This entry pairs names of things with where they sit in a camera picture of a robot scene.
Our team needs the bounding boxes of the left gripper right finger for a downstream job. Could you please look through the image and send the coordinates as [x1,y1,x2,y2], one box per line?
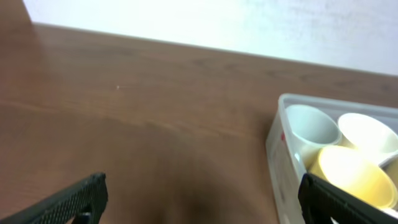
[298,173,397,224]

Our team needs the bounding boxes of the white plastic cup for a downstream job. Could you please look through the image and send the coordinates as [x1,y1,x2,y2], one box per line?
[338,113,397,166]

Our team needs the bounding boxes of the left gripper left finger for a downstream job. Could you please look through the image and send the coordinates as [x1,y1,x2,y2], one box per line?
[1,172,108,224]

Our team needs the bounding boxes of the grey plastic cup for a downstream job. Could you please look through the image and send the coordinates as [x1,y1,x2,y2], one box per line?
[284,104,343,169]

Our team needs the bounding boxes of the yellow plastic cup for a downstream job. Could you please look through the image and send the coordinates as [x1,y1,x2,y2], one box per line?
[308,146,397,209]

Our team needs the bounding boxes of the clear plastic container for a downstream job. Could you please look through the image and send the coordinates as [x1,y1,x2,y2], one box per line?
[266,93,397,224]

